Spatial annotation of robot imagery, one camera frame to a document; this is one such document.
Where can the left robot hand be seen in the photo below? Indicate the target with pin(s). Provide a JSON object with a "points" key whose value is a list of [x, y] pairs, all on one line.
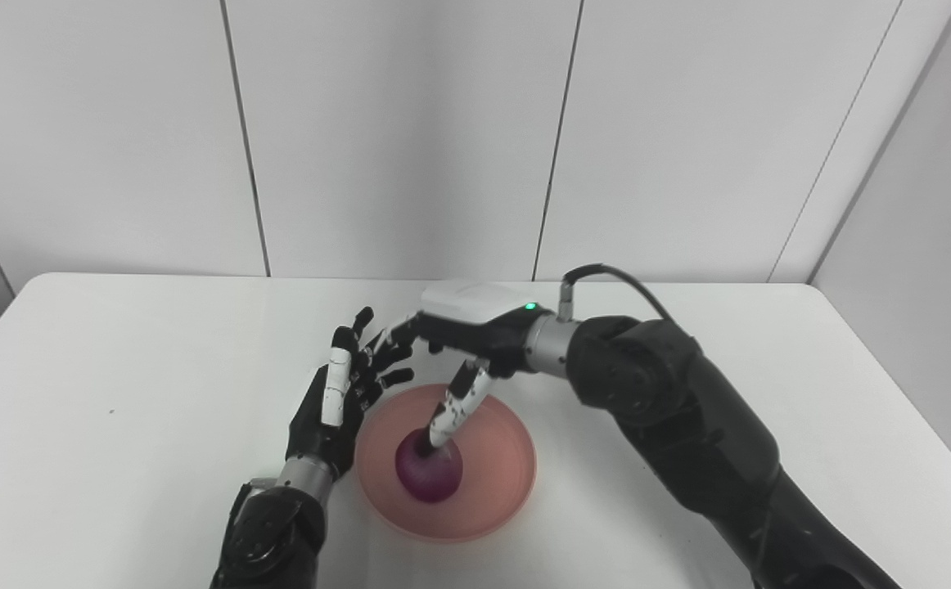
{"points": [[336, 401]]}

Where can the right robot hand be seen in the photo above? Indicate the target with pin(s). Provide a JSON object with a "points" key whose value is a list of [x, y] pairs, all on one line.
{"points": [[475, 335]]}

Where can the purple red onion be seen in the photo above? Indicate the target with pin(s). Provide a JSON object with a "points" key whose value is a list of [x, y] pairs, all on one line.
{"points": [[430, 470]]}

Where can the pink plate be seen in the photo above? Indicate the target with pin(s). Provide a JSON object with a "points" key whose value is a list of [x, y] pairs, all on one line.
{"points": [[475, 491]]}

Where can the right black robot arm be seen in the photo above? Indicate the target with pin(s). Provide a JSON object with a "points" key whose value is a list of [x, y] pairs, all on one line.
{"points": [[688, 425]]}

